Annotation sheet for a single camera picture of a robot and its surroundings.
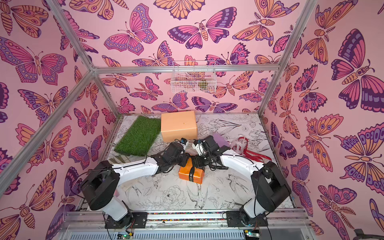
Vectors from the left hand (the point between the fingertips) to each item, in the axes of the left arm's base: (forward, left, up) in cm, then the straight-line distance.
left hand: (188, 155), depth 89 cm
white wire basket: (+42, -3, +26) cm, 49 cm away
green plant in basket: (+36, -9, +23) cm, 44 cm away
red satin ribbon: (+7, -40, -10) cm, 41 cm away
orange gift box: (-11, +2, 0) cm, 11 cm away
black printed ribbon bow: (-5, -14, -6) cm, 16 cm away
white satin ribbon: (+10, -33, -6) cm, 35 cm away
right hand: (-5, -3, +1) cm, 6 cm away
